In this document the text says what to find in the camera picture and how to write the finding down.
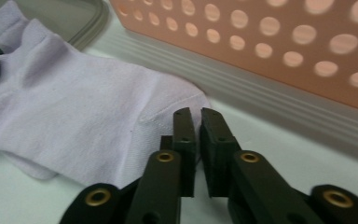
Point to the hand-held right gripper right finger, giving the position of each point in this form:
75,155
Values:
223,161

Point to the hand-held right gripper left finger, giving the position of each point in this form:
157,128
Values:
158,186

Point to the transparent grey box lid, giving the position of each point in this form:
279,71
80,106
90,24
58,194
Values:
68,18

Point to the pink perforated basket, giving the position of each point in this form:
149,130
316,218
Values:
292,34

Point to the light blue table mat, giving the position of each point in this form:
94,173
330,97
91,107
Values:
292,186

